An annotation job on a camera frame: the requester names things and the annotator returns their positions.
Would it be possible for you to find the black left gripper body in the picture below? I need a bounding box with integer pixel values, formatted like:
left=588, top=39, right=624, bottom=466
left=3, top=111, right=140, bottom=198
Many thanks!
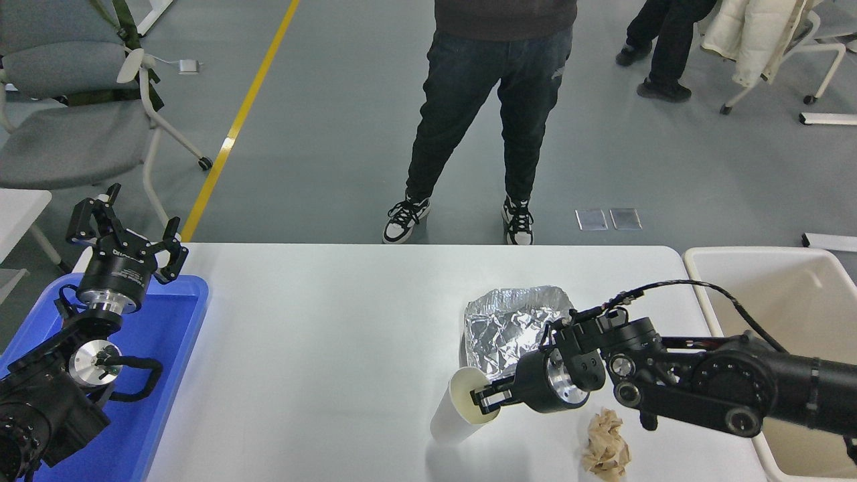
left=76, top=231, right=159, bottom=309

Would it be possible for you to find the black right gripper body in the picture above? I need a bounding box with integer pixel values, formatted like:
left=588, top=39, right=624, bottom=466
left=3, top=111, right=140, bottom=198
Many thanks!
left=512, top=349, right=560, bottom=414

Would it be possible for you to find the silver foil tray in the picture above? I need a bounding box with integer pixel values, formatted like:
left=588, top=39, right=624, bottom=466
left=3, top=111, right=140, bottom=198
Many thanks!
left=462, top=285, right=576, bottom=379

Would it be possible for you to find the cream paper cup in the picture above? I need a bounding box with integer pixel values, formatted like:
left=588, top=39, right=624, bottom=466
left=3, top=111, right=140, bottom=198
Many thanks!
left=429, top=366, right=501, bottom=445

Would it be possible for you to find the tan paper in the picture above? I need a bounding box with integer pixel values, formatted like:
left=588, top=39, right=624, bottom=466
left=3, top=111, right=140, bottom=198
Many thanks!
left=580, top=408, right=631, bottom=481

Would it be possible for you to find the small white side table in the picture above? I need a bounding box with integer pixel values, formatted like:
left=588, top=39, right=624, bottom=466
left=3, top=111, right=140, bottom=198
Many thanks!
left=0, top=189, right=71, bottom=302

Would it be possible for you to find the grey office chair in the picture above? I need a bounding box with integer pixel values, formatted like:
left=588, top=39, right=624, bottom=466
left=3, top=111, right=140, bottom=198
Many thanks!
left=0, top=0, right=214, bottom=228

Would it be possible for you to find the blue plastic tray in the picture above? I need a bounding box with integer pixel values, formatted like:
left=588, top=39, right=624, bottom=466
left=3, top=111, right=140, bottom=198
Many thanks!
left=0, top=273, right=210, bottom=482

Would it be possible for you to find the white power adapter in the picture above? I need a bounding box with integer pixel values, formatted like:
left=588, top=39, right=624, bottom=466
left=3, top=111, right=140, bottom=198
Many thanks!
left=153, top=57, right=202, bottom=75

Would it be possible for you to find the white desk leg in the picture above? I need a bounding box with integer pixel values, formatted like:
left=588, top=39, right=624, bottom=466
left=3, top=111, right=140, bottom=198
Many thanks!
left=136, top=0, right=173, bottom=36

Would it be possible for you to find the large pale plastic bin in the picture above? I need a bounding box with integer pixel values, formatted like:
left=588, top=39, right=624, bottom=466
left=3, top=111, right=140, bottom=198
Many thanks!
left=683, top=246, right=857, bottom=482

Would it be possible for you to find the person with black-white shoes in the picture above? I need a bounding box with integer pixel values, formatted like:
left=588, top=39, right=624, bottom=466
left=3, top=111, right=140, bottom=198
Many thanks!
left=382, top=0, right=578, bottom=246

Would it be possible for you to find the white floor bar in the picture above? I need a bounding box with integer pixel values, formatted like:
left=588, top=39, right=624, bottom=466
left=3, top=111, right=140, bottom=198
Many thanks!
left=799, top=112, right=857, bottom=127
left=802, top=233, right=857, bottom=253

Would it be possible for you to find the person with black shoes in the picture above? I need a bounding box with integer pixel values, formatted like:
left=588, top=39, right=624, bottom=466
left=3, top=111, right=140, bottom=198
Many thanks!
left=615, top=0, right=717, bottom=103

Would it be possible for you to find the cream padded coat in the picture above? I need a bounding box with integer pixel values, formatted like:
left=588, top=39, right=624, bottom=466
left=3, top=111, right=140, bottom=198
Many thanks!
left=701, top=0, right=814, bottom=86

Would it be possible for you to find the olive green strap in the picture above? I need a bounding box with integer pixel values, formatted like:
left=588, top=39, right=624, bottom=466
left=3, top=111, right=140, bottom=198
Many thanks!
left=67, top=0, right=165, bottom=111

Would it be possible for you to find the white frame chair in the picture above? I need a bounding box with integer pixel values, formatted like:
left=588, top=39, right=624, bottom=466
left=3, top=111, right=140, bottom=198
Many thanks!
left=720, top=0, right=857, bottom=116

